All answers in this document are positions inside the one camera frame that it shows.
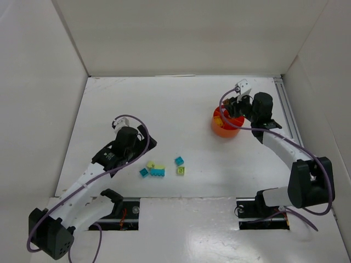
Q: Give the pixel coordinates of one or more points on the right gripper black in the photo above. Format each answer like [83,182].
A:
[233,107]

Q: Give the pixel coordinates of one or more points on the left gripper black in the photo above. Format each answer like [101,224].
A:
[146,137]

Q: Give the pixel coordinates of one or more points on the yellow orange long lego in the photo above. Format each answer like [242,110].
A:
[218,121]

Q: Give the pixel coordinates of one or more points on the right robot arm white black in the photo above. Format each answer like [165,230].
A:
[310,186]

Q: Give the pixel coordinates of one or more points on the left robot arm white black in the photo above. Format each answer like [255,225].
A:
[53,229]

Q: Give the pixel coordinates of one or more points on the pale yellow small lego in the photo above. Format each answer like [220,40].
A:
[150,165]

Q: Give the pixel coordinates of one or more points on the pale yellow long lego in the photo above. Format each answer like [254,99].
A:
[160,167]

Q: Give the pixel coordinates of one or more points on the teal long lego brick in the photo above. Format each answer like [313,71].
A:
[157,172]

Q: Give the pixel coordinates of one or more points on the teal small lego left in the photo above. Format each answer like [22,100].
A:
[144,172]

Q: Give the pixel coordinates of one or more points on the teal small lego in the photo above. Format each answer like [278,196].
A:
[144,172]
[179,161]

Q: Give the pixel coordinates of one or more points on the teal small lego middle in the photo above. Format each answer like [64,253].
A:
[179,161]

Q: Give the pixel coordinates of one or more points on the lime green lego brick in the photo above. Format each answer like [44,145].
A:
[180,170]

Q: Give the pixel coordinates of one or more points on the orange round divided container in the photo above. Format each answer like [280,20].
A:
[226,131]

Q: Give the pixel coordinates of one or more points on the aluminium rail right side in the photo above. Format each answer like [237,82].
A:
[287,110]

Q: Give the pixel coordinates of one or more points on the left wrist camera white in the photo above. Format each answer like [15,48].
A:
[118,124]

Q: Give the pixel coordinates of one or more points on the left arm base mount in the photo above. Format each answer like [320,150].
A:
[124,215]

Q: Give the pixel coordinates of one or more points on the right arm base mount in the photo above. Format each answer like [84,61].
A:
[254,214]

